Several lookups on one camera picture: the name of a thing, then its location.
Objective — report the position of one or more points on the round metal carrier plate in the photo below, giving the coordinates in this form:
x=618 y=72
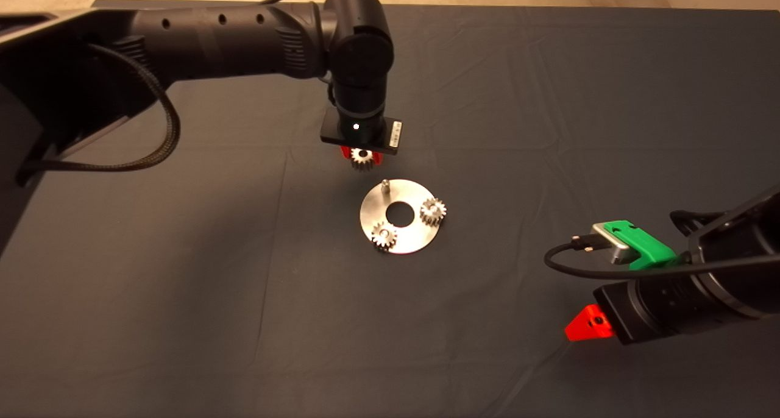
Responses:
x=414 y=241

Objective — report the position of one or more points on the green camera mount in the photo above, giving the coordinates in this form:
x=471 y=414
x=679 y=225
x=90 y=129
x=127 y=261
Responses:
x=655 y=250

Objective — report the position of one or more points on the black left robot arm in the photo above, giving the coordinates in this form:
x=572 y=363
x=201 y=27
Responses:
x=231 y=40

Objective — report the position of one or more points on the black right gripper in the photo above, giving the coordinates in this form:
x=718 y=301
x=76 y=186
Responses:
x=640 y=311

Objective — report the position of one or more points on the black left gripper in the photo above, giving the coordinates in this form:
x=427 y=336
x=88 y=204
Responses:
x=332 y=134

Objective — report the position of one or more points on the small silver camera box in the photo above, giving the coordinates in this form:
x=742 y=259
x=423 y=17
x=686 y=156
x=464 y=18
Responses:
x=612 y=241

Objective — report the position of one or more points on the dark table cloth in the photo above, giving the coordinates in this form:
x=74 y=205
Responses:
x=518 y=89

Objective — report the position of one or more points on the small steel planetary gear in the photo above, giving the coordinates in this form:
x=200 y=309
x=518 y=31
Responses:
x=433 y=212
x=384 y=236
x=362 y=159

